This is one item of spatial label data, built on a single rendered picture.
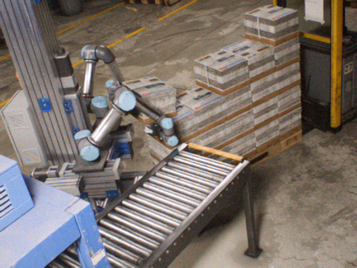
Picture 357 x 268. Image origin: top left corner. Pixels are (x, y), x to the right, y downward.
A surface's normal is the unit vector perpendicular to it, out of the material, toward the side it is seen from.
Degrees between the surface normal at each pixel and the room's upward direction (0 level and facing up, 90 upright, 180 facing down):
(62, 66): 90
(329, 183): 0
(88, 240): 90
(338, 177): 0
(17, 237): 0
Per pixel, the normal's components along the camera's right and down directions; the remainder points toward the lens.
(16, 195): 0.78, 0.21
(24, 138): -0.09, 0.52
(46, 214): -0.15, -0.85
